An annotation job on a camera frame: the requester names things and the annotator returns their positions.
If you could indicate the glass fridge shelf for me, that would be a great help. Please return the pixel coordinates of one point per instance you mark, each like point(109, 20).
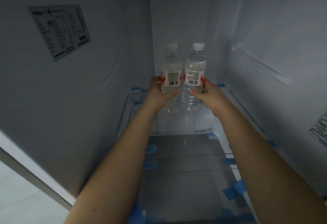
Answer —
point(178, 121)
point(186, 180)

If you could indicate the large white info sticker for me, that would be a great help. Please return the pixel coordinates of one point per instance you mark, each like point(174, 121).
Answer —
point(60, 31)

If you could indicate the person's left hand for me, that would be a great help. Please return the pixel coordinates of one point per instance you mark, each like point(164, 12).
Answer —
point(154, 96)

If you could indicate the person's right forearm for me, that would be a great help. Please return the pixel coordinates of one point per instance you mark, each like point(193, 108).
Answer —
point(258, 165)

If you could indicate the clear water bottle red label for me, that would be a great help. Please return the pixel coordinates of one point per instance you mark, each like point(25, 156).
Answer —
point(194, 64)
point(171, 64)

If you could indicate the person's left thumb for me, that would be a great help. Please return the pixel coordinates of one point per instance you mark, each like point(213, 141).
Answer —
point(171, 94)

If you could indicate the blue tape strips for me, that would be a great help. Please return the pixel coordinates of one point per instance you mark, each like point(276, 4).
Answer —
point(233, 190)

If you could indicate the person's left forearm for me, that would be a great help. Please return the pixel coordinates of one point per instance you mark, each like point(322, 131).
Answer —
point(115, 170)

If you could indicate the person's right thumb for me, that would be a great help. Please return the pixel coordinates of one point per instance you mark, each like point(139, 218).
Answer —
point(196, 94)

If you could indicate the person's right hand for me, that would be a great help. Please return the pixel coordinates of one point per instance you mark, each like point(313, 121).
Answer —
point(213, 98)

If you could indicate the small white info sticker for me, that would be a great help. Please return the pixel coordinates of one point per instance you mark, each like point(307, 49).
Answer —
point(320, 128)

